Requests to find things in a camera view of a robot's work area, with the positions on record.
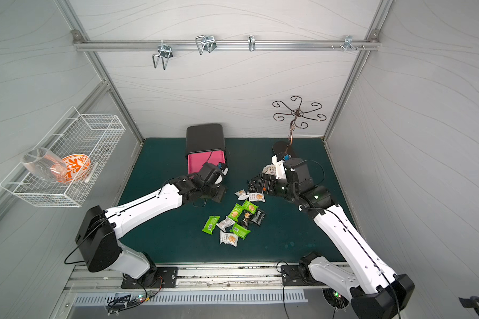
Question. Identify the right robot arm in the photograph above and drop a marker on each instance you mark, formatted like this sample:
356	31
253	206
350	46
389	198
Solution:
370	286

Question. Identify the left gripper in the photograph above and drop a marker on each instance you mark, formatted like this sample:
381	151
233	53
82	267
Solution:
214	191

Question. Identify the white cookie packet middle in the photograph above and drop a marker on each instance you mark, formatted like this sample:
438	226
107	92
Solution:
226	223

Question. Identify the clear glass cup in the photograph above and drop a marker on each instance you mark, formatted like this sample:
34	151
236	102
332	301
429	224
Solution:
45	165

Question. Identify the metal hook small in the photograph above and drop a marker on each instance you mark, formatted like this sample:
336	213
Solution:
251	43

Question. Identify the green cookie packet far left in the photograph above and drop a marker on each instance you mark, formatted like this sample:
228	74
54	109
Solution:
211	224

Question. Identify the metal hook middle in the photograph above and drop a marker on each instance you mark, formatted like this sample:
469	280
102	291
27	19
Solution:
205	43

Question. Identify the green cookie packet upper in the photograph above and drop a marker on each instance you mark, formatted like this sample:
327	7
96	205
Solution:
250	207

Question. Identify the white cookie packet upper right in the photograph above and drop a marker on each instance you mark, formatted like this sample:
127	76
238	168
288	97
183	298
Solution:
256	197

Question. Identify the orange patterned bowl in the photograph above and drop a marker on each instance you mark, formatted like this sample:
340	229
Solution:
77	168

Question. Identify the white cookie packet small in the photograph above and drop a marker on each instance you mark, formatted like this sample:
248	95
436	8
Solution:
242	195

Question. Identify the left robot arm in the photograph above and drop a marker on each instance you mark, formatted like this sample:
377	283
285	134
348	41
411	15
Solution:
98	239

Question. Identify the green cookie packet centre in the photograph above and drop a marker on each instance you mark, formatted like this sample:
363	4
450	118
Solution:
236	212

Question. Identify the green cookie packet lower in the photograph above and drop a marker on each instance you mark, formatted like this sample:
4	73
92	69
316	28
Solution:
240	231

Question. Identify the white wire basket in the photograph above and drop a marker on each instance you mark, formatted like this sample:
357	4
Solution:
95	135

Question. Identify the pink top drawer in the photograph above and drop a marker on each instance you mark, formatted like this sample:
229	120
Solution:
197	160

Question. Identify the black cookie packet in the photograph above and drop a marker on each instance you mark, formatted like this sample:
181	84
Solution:
258	217
246	220

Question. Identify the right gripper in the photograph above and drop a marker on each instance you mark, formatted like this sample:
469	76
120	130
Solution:
261	185

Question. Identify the metal hook right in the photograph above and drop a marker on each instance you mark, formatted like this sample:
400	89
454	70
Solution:
348	45

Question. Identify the black metal jewelry stand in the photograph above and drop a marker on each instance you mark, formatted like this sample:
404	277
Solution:
298	119

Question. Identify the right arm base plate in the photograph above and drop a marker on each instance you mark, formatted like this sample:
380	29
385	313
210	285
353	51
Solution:
292	277

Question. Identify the metal double hook left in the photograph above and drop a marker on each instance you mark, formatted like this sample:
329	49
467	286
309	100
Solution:
164	54

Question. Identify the green cookie packet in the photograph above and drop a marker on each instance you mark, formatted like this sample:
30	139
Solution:
240	231
250	207
236	212
211	224

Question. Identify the white cookie packet bottom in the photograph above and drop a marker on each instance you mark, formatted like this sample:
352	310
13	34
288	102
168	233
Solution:
229	239

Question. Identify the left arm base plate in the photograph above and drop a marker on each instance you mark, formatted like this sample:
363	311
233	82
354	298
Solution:
162	277

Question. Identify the white strainer orange handle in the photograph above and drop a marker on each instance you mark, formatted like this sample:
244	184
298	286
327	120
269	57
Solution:
269	170

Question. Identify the black pink drawer cabinet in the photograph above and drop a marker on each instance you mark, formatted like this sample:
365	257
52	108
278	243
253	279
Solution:
204	138

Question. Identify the metal rail bar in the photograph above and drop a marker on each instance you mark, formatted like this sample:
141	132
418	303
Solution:
222	45

